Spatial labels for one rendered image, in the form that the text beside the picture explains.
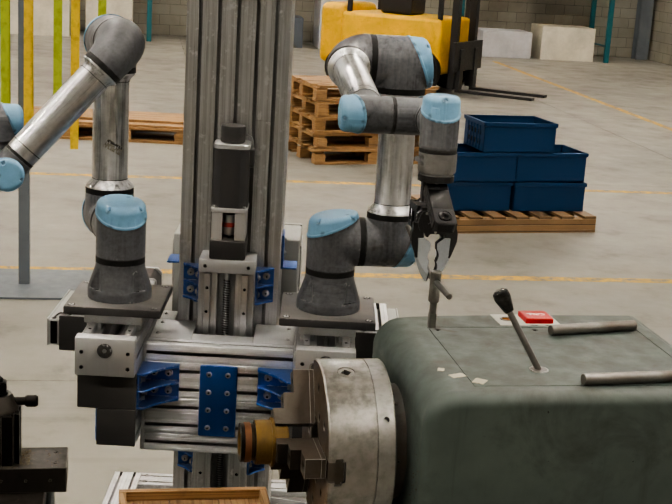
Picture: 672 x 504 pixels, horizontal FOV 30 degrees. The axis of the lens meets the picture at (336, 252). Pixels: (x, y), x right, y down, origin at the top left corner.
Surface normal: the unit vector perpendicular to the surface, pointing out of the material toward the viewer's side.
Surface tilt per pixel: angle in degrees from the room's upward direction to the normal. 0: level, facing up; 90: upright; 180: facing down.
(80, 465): 0
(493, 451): 90
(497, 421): 90
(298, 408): 59
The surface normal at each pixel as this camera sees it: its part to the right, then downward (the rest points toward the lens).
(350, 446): 0.18, -0.08
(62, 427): 0.06, -0.97
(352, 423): 0.18, -0.35
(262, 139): 0.00, 0.24
